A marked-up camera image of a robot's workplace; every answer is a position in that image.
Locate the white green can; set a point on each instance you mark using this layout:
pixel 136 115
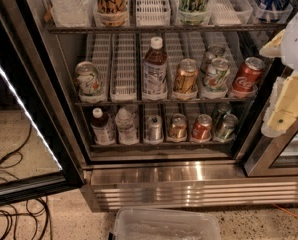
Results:
pixel 88 81
pixel 216 75

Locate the white green can front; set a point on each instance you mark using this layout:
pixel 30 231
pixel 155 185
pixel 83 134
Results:
pixel 216 75

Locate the clear water bottle shelf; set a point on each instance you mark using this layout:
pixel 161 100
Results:
pixel 72 13
pixel 127 131

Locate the green can bottom front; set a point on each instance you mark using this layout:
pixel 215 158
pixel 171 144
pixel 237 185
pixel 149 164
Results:
pixel 226 128

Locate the silver can behind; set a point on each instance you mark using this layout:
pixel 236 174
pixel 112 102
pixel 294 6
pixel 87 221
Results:
pixel 212 52

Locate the brown tea bottle bottom shelf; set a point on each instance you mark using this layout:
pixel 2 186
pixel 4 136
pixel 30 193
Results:
pixel 101 124

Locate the silver can bottom shelf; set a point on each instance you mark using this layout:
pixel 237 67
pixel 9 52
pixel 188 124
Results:
pixel 154 128

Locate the red coca cola can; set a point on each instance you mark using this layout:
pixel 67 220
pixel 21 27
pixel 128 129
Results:
pixel 247 76

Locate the stainless steel fridge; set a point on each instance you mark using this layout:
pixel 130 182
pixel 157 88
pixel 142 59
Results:
pixel 249 169

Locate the gold soda can middle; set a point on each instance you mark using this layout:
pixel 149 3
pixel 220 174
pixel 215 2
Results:
pixel 186 76

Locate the open glass fridge door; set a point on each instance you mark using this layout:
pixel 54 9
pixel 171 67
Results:
pixel 39 154

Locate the clear water bottle top shelf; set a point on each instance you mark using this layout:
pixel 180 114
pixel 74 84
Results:
pixel 72 13

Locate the clear water bottle bottom shelf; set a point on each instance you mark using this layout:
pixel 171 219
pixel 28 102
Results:
pixel 127 131

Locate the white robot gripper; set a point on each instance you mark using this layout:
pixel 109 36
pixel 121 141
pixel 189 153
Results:
pixel 297 40

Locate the brown tea bottle shelf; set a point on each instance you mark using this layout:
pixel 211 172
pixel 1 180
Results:
pixel 155 71
pixel 101 124

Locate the red can bottom shelf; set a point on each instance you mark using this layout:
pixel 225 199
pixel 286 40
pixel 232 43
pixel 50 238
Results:
pixel 201 130

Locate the white green can left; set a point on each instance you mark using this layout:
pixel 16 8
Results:
pixel 88 81

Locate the clear plastic bin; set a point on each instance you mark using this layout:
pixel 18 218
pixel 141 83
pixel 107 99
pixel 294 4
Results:
pixel 163 224

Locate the brown tea bottle middle shelf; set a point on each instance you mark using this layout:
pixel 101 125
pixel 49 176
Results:
pixel 155 71

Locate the green can bottom behind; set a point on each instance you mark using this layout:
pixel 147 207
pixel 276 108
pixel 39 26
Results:
pixel 219 111

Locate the gold can bottom shelf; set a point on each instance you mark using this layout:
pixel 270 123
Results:
pixel 178 126

